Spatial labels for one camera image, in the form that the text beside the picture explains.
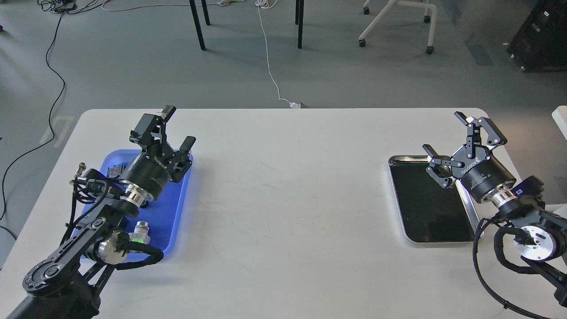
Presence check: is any black floor cable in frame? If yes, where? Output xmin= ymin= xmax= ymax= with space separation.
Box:
xmin=0 ymin=0 xmax=98 ymax=222

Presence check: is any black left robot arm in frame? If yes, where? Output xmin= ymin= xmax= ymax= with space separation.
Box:
xmin=8 ymin=105 xmax=196 ymax=319

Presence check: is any black table leg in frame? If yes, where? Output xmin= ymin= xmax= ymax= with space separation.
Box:
xmin=189 ymin=0 xmax=210 ymax=51
xmin=295 ymin=0 xmax=305 ymax=49

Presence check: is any yellow push button switch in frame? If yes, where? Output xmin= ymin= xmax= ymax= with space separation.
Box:
xmin=106 ymin=164 xmax=126 ymax=179

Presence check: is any black table leg left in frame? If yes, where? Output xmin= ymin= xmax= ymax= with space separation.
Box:
xmin=189 ymin=0 xmax=210 ymax=51

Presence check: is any blue plastic tray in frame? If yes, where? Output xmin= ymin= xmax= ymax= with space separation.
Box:
xmin=100 ymin=149 xmax=192 ymax=262

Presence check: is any white table corner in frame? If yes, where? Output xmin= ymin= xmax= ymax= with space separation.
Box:
xmin=551 ymin=105 xmax=567 ymax=139

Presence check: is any white floor cable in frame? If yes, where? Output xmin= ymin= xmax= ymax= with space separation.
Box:
xmin=255 ymin=0 xmax=302 ymax=108

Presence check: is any silver metal tray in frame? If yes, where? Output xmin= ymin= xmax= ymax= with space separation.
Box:
xmin=388 ymin=155 xmax=479 ymax=246

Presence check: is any white chair base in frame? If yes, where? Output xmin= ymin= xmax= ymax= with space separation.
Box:
xmin=358 ymin=0 xmax=438 ymax=55

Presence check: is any green silver push button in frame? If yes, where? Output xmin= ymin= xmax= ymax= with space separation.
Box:
xmin=129 ymin=221 xmax=151 ymax=245

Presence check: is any black table leg right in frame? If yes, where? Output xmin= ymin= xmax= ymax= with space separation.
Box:
xmin=295 ymin=0 xmax=305 ymax=49

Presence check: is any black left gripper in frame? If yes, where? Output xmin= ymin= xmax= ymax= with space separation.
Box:
xmin=120 ymin=105 xmax=196 ymax=201

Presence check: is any black equipment case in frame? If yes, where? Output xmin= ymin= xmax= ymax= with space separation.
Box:
xmin=507 ymin=0 xmax=567 ymax=72

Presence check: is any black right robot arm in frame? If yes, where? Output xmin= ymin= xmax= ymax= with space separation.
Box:
xmin=423 ymin=111 xmax=567 ymax=319

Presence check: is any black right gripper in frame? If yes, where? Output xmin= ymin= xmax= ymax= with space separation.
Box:
xmin=423 ymin=111 xmax=517 ymax=203

